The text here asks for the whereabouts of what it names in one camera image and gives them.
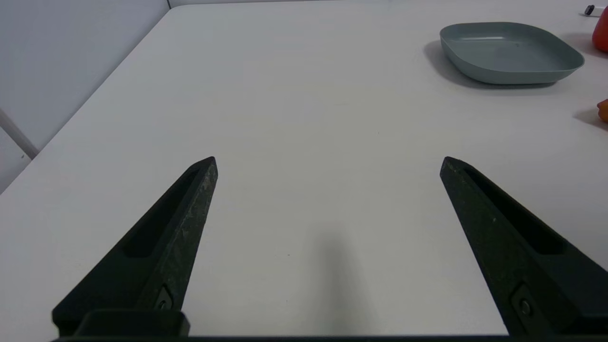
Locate red apple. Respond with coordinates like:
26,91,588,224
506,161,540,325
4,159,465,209
592,7,608,53

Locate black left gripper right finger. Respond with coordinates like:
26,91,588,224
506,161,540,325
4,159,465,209
439,156,608,337

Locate grey-blue square dish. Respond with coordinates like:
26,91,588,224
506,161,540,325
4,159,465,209
439,21,586,86

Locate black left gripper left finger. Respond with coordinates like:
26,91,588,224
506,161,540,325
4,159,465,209
51,156,219,338

